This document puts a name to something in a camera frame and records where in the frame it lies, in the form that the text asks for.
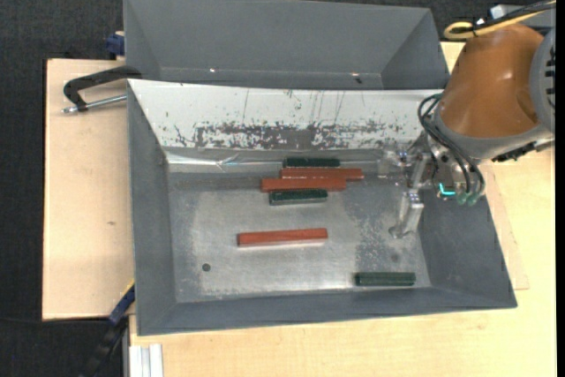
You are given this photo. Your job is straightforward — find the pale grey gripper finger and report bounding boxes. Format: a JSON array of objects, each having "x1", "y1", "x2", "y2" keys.
[
  {"x1": 377, "y1": 148, "x2": 417, "y2": 185},
  {"x1": 388, "y1": 190, "x2": 425, "y2": 240}
]

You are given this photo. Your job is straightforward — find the red-brown flat block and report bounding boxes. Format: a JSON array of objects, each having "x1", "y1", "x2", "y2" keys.
[
  {"x1": 279, "y1": 167, "x2": 366, "y2": 184},
  {"x1": 236, "y1": 227, "x2": 330, "y2": 249},
  {"x1": 260, "y1": 177, "x2": 348, "y2": 194}
]

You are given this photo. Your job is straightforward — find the dark green flat block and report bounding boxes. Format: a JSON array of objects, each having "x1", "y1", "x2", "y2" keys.
[
  {"x1": 282, "y1": 156, "x2": 342, "y2": 170},
  {"x1": 267, "y1": 188, "x2": 330, "y2": 207},
  {"x1": 353, "y1": 271, "x2": 418, "y2": 289}
]

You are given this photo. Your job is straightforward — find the grey metal bin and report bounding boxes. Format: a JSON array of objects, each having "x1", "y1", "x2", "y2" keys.
[{"x1": 121, "y1": 0, "x2": 518, "y2": 336}]

